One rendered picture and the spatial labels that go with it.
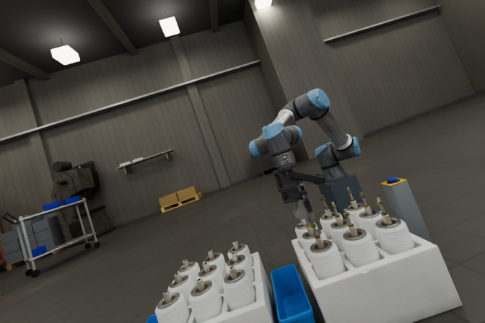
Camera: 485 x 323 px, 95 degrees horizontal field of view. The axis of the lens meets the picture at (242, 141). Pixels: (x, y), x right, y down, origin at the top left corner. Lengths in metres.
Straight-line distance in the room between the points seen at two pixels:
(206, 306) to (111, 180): 7.49
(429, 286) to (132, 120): 7.88
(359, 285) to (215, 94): 7.34
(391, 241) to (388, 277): 0.11
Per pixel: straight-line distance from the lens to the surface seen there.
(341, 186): 1.48
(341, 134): 1.36
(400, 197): 1.12
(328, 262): 0.84
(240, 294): 0.86
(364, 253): 0.87
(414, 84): 10.69
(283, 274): 1.13
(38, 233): 8.23
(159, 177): 7.69
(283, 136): 0.76
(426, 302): 0.96
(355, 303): 0.88
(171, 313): 0.92
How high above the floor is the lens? 0.61
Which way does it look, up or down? 5 degrees up
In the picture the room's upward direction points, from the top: 20 degrees counter-clockwise
